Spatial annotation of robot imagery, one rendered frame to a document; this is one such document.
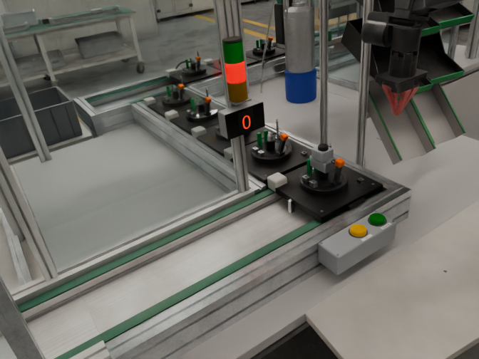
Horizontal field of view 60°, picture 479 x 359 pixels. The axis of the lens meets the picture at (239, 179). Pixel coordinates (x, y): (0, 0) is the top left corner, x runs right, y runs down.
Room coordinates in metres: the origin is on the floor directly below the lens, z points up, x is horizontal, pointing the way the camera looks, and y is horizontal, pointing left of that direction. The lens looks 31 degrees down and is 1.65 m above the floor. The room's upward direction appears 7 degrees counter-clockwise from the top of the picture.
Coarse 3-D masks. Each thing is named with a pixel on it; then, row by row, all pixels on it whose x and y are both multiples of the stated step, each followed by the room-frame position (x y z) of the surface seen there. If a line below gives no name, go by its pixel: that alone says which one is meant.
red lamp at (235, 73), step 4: (228, 64) 1.03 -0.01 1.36; (232, 64) 1.03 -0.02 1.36; (236, 64) 1.03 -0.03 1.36; (240, 64) 1.03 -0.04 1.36; (228, 68) 1.03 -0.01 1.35; (232, 68) 1.03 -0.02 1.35; (236, 68) 1.03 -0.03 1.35; (240, 68) 1.03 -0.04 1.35; (244, 68) 1.05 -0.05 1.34; (228, 72) 1.04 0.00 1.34; (232, 72) 1.03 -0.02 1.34; (236, 72) 1.03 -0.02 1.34; (240, 72) 1.03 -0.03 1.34; (244, 72) 1.04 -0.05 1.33; (228, 76) 1.04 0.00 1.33; (232, 76) 1.03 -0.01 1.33; (236, 76) 1.03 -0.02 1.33; (240, 76) 1.03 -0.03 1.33; (244, 76) 1.04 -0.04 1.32; (228, 80) 1.04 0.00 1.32; (232, 80) 1.03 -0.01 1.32; (236, 80) 1.03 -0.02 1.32; (240, 80) 1.03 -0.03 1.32; (244, 80) 1.04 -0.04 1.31
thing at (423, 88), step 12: (348, 24) 1.29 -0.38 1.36; (360, 24) 1.32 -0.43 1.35; (348, 36) 1.29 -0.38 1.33; (360, 36) 1.24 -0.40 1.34; (348, 48) 1.29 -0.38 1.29; (360, 48) 1.23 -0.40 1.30; (372, 48) 1.30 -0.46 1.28; (384, 48) 1.30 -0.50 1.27; (360, 60) 1.23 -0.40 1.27; (372, 60) 1.18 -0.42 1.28; (384, 60) 1.25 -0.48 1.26; (372, 72) 1.18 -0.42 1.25; (384, 72) 1.19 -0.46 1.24; (420, 84) 1.15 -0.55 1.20; (432, 84) 1.12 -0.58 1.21
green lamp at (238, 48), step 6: (222, 42) 1.05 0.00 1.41; (240, 42) 1.04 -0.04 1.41; (228, 48) 1.03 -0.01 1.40; (234, 48) 1.03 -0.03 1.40; (240, 48) 1.04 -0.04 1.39; (228, 54) 1.03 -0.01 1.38; (234, 54) 1.03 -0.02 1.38; (240, 54) 1.03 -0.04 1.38; (228, 60) 1.03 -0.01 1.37; (234, 60) 1.03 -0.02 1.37; (240, 60) 1.03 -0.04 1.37
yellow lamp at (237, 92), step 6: (228, 84) 1.04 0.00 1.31; (234, 84) 1.03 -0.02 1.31; (240, 84) 1.03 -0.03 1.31; (246, 84) 1.04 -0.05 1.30; (228, 90) 1.04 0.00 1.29; (234, 90) 1.03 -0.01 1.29; (240, 90) 1.03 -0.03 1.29; (246, 90) 1.04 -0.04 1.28; (234, 96) 1.03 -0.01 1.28; (240, 96) 1.03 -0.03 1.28; (246, 96) 1.04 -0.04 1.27; (234, 102) 1.03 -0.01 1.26
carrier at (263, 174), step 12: (276, 120) 1.32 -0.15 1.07; (264, 132) 1.31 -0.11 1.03; (252, 144) 1.36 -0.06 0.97; (264, 144) 1.31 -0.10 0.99; (276, 144) 1.30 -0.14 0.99; (288, 144) 1.29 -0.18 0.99; (300, 144) 1.32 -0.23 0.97; (252, 156) 1.24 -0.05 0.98; (264, 156) 1.22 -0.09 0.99; (276, 156) 1.21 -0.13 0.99; (288, 156) 1.22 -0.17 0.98; (300, 156) 1.23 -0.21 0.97; (252, 168) 1.18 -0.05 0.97; (264, 168) 1.18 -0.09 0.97; (276, 168) 1.17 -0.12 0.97; (288, 168) 1.16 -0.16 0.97; (264, 180) 1.10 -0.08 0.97
